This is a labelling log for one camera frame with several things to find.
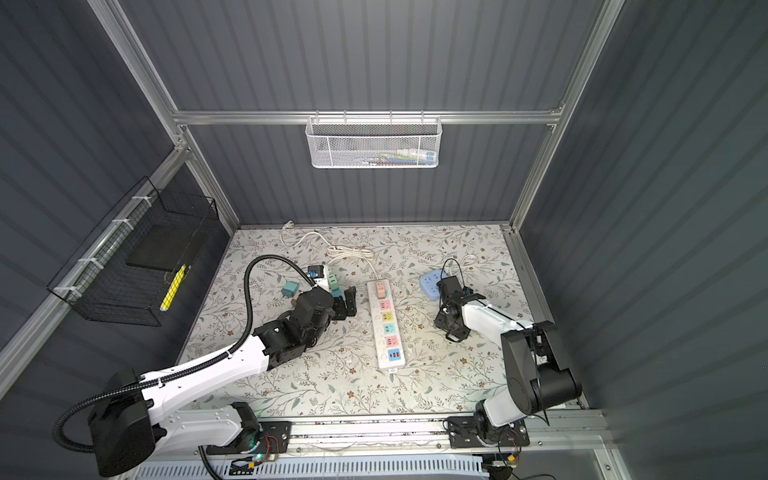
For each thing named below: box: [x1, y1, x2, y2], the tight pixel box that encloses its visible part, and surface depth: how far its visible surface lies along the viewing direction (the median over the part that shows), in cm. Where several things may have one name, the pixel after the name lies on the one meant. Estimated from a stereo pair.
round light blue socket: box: [420, 270, 442, 301], surface depth 102 cm
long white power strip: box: [367, 279, 405, 370], surface depth 91 cm
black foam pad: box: [126, 224, 204, 272], surface depth 76 cm
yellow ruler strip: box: [160, 264, 187, 312], surface depth 71 cm
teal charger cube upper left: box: [282, 281, 300, 298], surface depth 102 cm
